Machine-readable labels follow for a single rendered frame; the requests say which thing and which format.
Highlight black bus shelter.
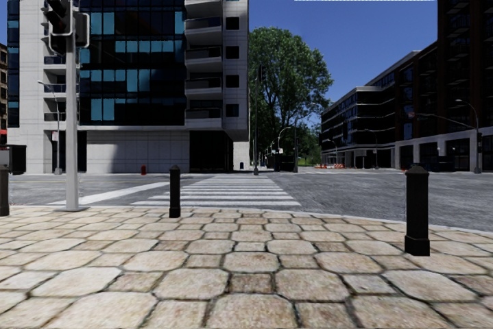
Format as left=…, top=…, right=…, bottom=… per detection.
left=0, top=143, right=27, bottom=175
left=274, top=154, right=296, bottom=173

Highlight grey street lamp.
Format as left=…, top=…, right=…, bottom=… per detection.
left=276, top=126, right=292, bottom=156
left=326, top=138, right=339, bottom=167

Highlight trees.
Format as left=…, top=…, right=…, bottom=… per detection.
left=248, top=26, right=335, bottom=167

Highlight dark glass building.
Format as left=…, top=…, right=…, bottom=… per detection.
left=320, top=86, right=383, bottom=168

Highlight pale concrete building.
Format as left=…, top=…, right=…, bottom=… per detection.
left=6, top=0, right=251, bottom=175

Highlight dark brick building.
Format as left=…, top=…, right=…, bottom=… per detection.
left=368, top=0, right=493, bottom=173

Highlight short dark post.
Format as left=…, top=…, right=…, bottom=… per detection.
left=404, top=164, right=431, bottom=257
left=169, top=164, right=182, bottom=219
left=0, top=164, right=10, bottom=217

